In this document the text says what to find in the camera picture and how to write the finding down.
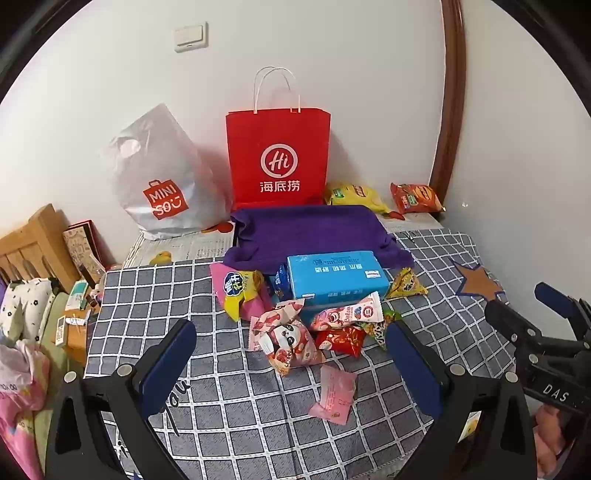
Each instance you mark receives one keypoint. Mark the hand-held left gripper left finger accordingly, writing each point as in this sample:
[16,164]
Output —
[168,364]

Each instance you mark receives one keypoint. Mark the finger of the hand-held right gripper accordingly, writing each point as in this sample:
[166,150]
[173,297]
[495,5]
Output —
[508,321]
[556,297]

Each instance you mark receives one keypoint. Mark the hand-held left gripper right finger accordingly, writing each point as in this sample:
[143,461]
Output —
[415,369]

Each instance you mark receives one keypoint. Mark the yellow green snack packet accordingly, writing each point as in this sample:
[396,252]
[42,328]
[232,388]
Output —
[406,284]
[376,330]

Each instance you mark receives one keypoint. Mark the red gold snack packet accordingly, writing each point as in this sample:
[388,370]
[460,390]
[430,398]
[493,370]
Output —
[341,341]

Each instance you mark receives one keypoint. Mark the long pink lollipop packet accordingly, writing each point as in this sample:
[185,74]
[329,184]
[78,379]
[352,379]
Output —
[355,314]

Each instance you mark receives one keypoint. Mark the yellow pink snack packet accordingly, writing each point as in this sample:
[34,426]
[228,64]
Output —
[235,286]

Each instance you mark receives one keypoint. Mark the pale pink snack packet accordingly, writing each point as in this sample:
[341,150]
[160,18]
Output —
[304,360]

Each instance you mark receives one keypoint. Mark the strawberry print snack packet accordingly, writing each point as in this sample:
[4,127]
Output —
[274,317]

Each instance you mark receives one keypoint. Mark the panda print snack packet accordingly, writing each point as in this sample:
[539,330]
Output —
[284,344]

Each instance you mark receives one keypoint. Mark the purple cloth lined box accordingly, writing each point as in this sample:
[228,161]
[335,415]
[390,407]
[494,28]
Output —
[314,228]

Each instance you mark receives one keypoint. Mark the pink peach snack packet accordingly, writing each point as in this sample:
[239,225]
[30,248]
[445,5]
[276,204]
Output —
[334,392]

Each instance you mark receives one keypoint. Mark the wooden nightstand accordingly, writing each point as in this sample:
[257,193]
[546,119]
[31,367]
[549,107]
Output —
[76,344]

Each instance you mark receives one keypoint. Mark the grey checked blanket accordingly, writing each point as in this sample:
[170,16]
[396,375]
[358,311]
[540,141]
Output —
[258,415]

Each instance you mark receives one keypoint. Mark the teal white box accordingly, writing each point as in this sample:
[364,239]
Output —
[77,293]

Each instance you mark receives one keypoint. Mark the blue tissue pack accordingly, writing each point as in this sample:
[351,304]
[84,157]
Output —
[337,277]

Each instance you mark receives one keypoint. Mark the small blue snack packet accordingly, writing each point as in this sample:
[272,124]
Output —
[280,281]

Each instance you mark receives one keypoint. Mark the patterned box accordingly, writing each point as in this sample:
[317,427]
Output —
[81,247]

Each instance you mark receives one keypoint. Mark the pink plastic bag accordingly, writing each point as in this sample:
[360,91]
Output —
[21,401]

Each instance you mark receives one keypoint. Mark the orange chip bag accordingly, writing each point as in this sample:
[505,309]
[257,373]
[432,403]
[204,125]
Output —
[415,198]

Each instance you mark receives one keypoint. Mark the floral pillow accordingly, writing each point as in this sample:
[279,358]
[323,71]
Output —
[25,300]

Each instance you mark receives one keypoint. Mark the wooden headboard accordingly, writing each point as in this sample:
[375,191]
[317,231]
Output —
[37,240]

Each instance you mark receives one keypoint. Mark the yellow chip bag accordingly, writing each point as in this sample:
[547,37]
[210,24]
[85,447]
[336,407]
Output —
[358,194]

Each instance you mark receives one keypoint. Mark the white plastic bag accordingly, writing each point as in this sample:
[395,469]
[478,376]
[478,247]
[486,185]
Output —
[157,161]

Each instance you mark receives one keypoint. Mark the red paper bag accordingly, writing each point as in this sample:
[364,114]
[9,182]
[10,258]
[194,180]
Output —
[277,138]

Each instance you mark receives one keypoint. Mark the brown wooden door frame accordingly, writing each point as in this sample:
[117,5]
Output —
[450,92]

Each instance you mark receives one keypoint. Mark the white light switch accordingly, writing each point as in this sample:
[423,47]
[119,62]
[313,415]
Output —
[190,38]

